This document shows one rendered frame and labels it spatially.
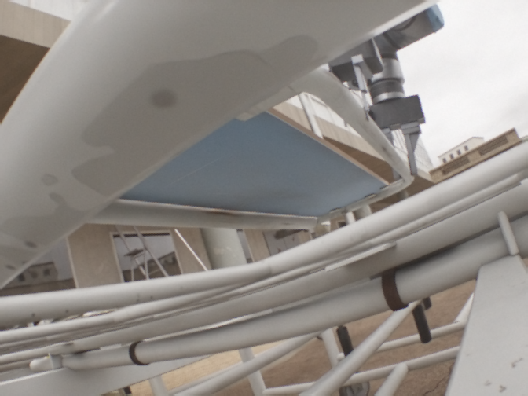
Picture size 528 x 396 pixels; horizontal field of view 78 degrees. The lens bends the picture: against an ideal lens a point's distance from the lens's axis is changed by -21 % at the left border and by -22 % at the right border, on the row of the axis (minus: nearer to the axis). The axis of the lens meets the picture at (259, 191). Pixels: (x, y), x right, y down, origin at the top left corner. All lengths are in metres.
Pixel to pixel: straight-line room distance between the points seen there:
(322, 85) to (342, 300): 0.15
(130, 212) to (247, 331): 0.19
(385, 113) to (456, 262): 0.55
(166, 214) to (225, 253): 6.13
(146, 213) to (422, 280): 0.31
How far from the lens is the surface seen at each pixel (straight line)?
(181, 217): 0.52
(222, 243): 6.64
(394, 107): 0.79
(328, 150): 0.47
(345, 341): 0.90
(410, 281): 0.28
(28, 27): 4.29
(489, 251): 0.27
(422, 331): 0.85
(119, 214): 0.43
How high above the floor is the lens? 0.49
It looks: 14 degrees up
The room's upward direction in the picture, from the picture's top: 18 degrees counter-clockwise
